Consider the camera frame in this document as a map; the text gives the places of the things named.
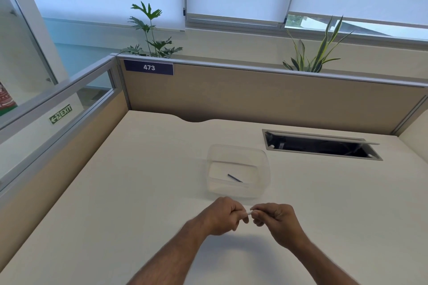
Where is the lobed-leaf green plant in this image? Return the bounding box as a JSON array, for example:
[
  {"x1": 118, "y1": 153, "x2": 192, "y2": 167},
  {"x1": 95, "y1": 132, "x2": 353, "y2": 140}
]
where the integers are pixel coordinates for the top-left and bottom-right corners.
[{"x1": 119, "y1": 1, "x2": 184, "y2": 59}]

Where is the person's left hand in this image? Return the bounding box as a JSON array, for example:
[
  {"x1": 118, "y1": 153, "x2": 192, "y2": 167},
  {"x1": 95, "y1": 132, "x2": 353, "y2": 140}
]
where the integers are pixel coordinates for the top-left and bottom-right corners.
[{"x1": 197, "y1": 197, "x2": 249, "y2": 236}]

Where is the person's right hand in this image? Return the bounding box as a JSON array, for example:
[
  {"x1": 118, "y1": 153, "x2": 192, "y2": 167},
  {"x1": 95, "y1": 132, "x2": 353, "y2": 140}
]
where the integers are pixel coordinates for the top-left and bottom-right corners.
[{"x1": 250, "y1": 203, "x2": 307, "y2": 250}]

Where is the clear plastic container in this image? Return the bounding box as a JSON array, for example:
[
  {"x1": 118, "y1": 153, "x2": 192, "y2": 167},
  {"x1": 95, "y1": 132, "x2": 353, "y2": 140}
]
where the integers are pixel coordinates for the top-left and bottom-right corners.
[{"x1": 206, "y1": 144, "x2": 271, "y2": 199}]

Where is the beige desk partition panel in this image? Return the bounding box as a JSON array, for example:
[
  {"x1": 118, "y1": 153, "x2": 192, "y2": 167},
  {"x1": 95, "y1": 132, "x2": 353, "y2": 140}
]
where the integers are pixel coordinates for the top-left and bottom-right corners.
[{"x1": 117, "y1": 54, "x2": 428, "y2": 136}]

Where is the person's right forearm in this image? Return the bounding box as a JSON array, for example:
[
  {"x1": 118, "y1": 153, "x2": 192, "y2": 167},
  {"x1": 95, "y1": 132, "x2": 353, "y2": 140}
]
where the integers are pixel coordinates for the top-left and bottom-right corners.
[{"x1": 280, "y1": 239, "x2": 360, "y2": 285}]

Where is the striped sword-leaf plant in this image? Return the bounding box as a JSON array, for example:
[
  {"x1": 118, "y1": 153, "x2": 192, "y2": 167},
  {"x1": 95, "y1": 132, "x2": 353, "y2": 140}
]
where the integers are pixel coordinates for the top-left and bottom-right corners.
[{"x1": 282, "y1": 15, "x2": 354, "y2": 73}]

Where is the red and green poster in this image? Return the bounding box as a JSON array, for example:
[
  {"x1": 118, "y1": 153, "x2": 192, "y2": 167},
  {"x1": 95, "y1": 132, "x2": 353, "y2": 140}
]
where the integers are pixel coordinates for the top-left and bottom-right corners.
[{"x1": 0, "y1": 82, "x2": 17, "y2": 117}]

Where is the glass-topped side partition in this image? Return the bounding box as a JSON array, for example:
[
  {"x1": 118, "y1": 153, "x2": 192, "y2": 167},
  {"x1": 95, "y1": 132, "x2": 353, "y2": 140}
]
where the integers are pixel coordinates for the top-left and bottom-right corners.
[{"x1": 0, "y1": 54, "x2": 130, "y2": 248}]

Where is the person's left forearm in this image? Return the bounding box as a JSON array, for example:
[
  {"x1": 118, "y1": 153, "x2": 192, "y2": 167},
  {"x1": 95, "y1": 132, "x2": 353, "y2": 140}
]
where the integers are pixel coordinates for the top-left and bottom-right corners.
[{"x1": 127, "y1": 219, "x2": 209, "y2": 285}]

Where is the green exit sign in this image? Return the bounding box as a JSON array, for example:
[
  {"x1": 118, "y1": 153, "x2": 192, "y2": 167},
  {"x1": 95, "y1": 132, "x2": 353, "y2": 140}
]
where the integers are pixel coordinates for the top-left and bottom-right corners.
[{"x1": 49, "y1": 104, "x2": 73, "y2": 125}]

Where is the blue number label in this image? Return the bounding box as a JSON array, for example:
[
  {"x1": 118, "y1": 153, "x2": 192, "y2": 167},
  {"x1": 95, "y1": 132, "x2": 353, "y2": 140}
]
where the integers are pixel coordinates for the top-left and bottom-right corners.
[{"x1": 124, "y1": 60, "x2": 174, "y2": 76}]

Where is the desk cable hatch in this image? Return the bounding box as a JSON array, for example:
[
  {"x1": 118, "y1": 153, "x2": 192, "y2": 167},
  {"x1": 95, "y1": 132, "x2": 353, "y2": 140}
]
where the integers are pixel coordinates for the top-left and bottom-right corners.
[{"x1": 262, "y1": 129, "x2": 383, "y2": 161}]

